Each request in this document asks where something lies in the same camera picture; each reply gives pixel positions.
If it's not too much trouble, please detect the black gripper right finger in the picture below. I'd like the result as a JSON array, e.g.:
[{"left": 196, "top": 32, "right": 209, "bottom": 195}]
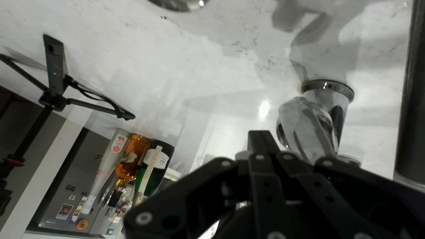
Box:
[{"left": 279, "top": 152, "right": 425, "bottom": 239}]

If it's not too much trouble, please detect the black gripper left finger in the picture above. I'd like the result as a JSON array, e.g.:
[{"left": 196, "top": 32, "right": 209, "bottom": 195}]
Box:
[{"left": 122, "top": 129, "right": 289, "bottom": 239}]

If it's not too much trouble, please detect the green champagne bottle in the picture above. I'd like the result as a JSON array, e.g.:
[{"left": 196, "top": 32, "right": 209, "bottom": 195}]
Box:
[{"left": 131, "top": 140, "right": 175, "bottom": 201}]

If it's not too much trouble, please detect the amber liquor bottle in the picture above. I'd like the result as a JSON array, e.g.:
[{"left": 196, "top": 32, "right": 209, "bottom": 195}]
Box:
[{"left": 113, "top": 133, "right": 151, "bottom": 190}]

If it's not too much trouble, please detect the clear bottle with label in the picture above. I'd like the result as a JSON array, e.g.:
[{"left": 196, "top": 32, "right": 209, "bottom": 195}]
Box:
[{"left": 78, "top": 130, "right": 130, "bottom": 217}]

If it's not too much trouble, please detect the black camera tripod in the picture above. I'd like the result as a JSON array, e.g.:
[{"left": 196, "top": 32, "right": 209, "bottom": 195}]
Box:
[{"left": 0, "top": 33, "right": 136, "bottom": 214}]

